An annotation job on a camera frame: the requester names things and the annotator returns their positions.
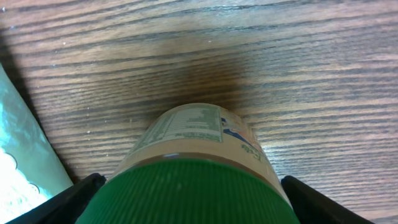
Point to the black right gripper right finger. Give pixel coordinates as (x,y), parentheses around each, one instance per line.
(310,206)

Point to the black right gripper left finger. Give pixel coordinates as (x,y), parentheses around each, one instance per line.
(65,207)

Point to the teal wipes packet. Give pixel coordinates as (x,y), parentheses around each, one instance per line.
(31,172)

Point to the green lid jar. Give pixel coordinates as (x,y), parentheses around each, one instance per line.
(197,163)

